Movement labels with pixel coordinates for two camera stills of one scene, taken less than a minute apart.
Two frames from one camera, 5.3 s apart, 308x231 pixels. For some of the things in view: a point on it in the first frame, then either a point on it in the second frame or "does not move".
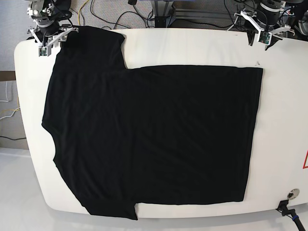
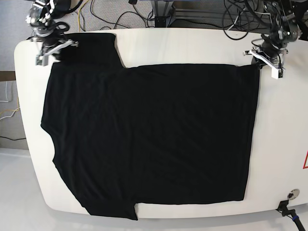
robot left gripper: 267,18 → 271,47
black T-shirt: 154,135 does not move
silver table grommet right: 293,194 does not move
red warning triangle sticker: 304,167 does not move
